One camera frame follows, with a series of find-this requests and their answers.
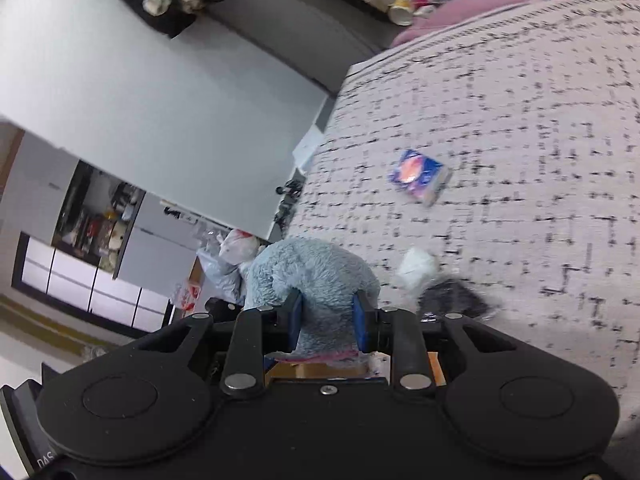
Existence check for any white crumpled tissue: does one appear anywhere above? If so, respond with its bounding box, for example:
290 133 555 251
395 247 441 306

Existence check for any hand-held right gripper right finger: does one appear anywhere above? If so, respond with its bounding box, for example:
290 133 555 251
352 292 517 392

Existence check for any white plastic bag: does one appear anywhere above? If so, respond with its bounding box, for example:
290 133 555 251
198 228 268 306

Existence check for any patterned grey bed cover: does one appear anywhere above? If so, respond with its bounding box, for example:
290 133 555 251
280 0 640 441

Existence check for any pink blanket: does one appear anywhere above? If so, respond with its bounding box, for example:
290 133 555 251
391 0 559 48

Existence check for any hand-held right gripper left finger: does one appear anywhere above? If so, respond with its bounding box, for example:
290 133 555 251
131 292 305 395

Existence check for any blue and red snack packet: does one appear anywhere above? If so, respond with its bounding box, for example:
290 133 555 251
389 149 453 208

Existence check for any blue plush toy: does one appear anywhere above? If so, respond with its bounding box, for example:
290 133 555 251
240 238 382 365

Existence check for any black shelf cabinet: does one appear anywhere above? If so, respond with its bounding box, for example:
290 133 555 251
52 161 147 281

